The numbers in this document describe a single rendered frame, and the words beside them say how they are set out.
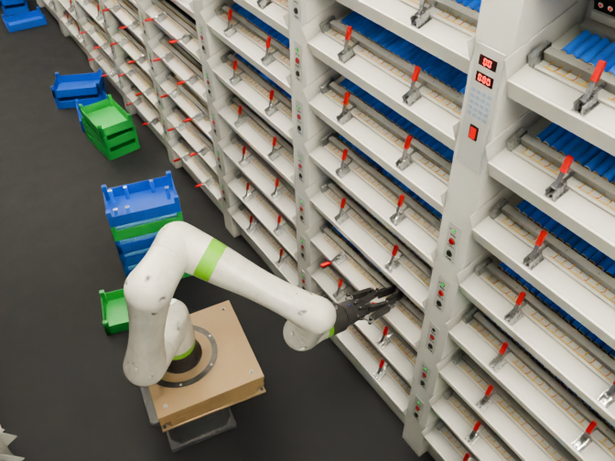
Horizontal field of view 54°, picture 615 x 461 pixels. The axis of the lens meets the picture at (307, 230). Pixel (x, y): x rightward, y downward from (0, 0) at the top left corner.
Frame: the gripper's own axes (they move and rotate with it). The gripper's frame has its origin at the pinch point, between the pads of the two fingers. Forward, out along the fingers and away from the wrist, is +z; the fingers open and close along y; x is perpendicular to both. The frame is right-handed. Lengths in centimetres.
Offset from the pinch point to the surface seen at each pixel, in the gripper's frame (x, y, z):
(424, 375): -14.8, 22.8, -1.4
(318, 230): -4.2, -42.4, 0.9
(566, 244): 57, 46, -3
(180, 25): 35, -151, -4
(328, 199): 14.1, -37.0, -1.2
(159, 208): -22, -103, -37
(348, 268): -6.1, -21.9, 0.1
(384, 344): -24.6, 0.9, 2.9
